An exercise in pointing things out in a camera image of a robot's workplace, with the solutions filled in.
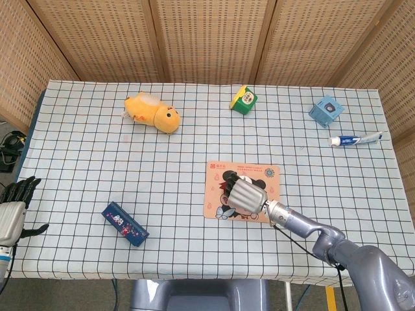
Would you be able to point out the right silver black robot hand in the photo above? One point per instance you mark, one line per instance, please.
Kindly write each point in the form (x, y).
(246, 196)

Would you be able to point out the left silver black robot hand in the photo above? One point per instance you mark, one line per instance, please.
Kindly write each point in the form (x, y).
(11, 215)

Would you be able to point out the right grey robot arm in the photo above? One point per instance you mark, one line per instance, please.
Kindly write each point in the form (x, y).
(340, 249)

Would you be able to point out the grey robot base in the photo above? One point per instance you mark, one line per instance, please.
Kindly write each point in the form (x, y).
(197, 295)

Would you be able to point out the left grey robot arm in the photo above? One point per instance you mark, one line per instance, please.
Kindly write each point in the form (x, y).
(4, 259)

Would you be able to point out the cartoon girl mouse pad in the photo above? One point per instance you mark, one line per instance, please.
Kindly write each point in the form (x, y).
(214, 188)

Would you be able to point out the black equipment on floor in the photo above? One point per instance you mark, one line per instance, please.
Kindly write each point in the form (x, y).
(11, 147)

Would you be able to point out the checkered white tablecloth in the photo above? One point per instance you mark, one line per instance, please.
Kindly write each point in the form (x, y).
(162, 168)

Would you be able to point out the green yellow carton box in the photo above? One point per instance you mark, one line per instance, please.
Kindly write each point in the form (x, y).
(244, 101)

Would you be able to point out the dark blue long box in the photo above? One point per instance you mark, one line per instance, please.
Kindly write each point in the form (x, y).
(124, 223)

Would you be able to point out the light blue cardboard box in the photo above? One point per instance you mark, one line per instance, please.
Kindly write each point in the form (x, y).
(325, 110)

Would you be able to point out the white blue toothpaste tube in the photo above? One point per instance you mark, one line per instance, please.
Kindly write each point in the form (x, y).
(353, 140)

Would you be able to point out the yellow plush toy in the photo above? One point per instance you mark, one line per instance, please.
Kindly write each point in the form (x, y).
(152, 111)

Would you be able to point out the woven folding screen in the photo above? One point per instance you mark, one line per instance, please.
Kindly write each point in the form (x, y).
(207, 39)

